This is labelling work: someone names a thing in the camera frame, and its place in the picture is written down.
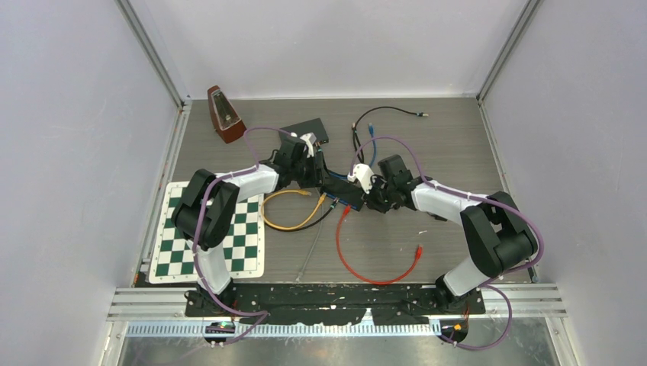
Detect long black ethernet cable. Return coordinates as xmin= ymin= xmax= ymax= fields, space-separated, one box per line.
xmin=323 ymin=106 xmax=430 ymax=178

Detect red ethernet cable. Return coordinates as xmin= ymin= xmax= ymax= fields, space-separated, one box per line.
xmin=335 ymin=204 xmax=423 ymax=287

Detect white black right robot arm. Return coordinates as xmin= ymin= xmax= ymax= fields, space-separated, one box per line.
xmin=348 ymin=155 xmax=539 ymax=313

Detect brown wooden metronome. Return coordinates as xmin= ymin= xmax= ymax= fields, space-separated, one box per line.
xmin=207 ymin=85 xmax=246 ymax=144

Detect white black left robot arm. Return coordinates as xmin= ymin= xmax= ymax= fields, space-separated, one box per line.
xmin=172 ymin=133 xmax=320 ymax=316

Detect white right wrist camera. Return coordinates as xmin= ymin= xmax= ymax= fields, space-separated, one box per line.
xmin=346 ymin=163 xmax=374 ymax=194

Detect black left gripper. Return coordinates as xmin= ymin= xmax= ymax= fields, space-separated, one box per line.
xmin=291 ymin=152 xmax=334 ymax=190

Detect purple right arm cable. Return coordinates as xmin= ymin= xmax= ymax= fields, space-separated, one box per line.
xmin=349 ymin=136 xmax=546 ymax=351

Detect black blue network switch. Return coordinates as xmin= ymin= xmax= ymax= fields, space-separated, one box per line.
xmin=320 ymin=178 xmax=365 ymax=211

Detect dark grey network switch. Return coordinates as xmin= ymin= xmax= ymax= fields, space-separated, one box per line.
xmin=281 ymin=118 xmax=330 ymax=145

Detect blue ethernet cable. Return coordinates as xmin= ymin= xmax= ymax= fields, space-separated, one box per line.
xmin=326 ymin=122 xmax=379 ymax=180

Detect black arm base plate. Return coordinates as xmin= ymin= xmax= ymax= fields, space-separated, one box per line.
xmin=184 ymin=283 xmax=485 ymax=326

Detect yellow ethernet cable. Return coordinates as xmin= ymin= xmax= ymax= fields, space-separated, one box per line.
xmin=260 ymin=188 xmax=329 ymax=232

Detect green white chessboard mat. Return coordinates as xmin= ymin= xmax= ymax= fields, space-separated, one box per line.
xmin=146 ymin=181 xmax=265 ymax=284

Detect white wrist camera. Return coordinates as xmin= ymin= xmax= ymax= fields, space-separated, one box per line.
xmin=346 ymin=163 xmax=374 ymax=194
xmin=299 ymin=133 xmax=317 ymax=158

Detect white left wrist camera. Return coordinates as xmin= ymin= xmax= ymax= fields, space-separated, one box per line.
xmin=299 ymin=133 xmax=317 ymax=158

